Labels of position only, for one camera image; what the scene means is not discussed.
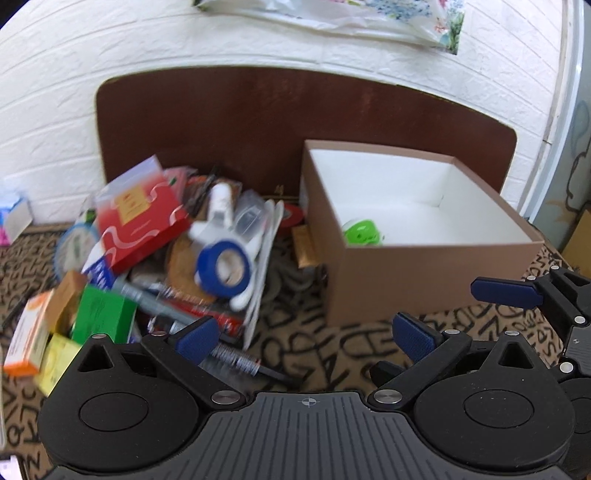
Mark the orange white medicine box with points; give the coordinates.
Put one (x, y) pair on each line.
(26, 349)

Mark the blue tape roll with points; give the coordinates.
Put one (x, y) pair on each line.
(223, 269)

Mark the floral plastic bag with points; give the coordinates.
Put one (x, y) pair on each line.
(430, 23)

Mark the red puzzle-pattern box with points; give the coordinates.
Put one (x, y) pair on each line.
(137, 213)

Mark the green round toy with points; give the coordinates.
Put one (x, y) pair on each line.
(362, 232)

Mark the green carton box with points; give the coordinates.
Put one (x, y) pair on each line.
(103, 312)

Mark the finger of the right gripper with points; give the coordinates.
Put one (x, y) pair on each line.
(519, 294)

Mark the white plastic figure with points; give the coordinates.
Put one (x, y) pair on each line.
(219, 226)

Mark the blue small box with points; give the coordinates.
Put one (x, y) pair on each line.
(99, 274)

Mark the brown cardboard box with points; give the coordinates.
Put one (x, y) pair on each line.
(442, 227)

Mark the dark brown headboard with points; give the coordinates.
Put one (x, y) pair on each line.
(252, 123)

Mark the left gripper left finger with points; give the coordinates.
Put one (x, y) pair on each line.
(181, 353)

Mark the red snack packet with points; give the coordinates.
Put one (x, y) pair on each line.
(230, 323)

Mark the grey white marker pen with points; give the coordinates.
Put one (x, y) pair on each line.
(150, 303)

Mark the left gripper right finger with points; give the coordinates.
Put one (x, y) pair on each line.
(434, 355)

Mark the small brown carton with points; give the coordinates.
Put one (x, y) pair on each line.
(64, 302)

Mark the letter-pattern brown blanket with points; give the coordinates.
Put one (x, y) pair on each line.
(291, 336)

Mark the blue tissue pack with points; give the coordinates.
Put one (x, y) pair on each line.
(15, 217)

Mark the yellow-green medicine box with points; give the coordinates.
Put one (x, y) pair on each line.
(58, 355)

